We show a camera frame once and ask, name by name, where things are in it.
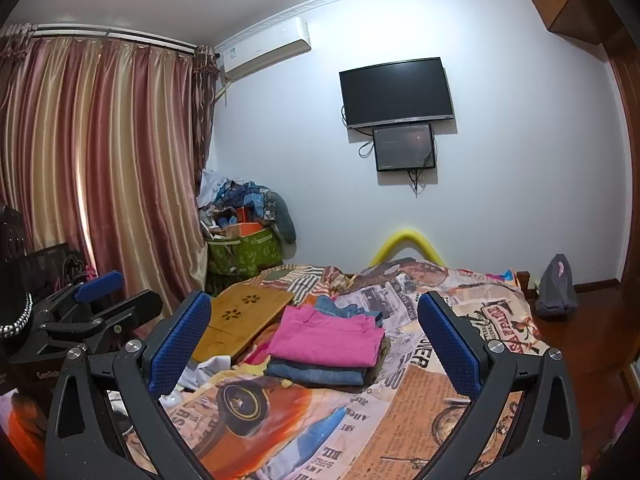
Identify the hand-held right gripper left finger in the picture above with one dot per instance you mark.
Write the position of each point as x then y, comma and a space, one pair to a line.
181, 345

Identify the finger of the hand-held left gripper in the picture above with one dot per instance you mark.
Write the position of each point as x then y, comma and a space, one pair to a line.
135, 307
100, 286

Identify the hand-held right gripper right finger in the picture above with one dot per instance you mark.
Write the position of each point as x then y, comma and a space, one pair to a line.
447, 345

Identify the pink pants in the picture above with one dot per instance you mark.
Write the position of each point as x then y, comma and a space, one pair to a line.
325, 335

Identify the olive folded pants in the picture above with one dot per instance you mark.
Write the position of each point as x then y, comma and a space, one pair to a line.
382, 355

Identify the bamboo lap desk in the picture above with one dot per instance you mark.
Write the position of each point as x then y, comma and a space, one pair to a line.
240, 315

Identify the printed blanket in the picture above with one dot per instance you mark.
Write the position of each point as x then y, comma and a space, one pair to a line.
390, 410

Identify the black studded bag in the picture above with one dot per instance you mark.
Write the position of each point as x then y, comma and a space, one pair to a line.
12, 280

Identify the green storage bag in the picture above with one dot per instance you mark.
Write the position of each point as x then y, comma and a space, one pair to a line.
245, 255

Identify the yellow foam tube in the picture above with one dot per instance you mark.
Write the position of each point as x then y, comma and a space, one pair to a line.
406, 237

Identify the striped pink curtain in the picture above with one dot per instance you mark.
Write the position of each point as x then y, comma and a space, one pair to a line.
100, 170

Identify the grey backpack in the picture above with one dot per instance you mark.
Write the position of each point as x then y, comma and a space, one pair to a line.
556, 292

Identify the blue jeans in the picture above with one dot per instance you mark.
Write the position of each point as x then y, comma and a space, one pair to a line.
310, 374

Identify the orange box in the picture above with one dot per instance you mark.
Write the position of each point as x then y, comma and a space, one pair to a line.
245, 220

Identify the pile of clothes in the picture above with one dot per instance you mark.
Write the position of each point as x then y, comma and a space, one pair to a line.
260, 197

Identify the white air conditioner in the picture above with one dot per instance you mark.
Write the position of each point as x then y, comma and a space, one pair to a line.
262, 47

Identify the wooden bed post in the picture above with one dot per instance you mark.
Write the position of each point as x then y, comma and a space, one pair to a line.
523, 280

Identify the small black wall monitor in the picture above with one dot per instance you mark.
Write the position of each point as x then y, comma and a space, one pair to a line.
404, 147

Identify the white curtain rail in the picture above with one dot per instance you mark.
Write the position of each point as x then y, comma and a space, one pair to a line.
100, 35

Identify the black wall television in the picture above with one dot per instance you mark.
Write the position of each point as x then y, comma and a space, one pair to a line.
396, 92

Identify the wooden door frame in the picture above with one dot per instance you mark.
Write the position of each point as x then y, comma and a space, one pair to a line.
631, 160

